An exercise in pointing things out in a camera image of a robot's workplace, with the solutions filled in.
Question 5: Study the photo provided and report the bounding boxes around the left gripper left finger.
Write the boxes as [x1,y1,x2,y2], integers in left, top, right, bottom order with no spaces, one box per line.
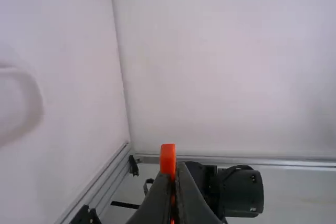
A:
[125,170,174,224]

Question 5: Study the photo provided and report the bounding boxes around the silver rails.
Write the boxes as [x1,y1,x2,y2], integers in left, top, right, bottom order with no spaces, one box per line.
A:
[56,142,336,224]

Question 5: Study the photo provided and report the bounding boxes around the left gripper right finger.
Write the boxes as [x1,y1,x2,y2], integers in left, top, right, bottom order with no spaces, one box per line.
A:
[175,161,224,224]

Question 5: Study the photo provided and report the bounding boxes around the orange cable tie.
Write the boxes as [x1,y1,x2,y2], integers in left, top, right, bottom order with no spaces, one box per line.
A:
[160,143,177,224]

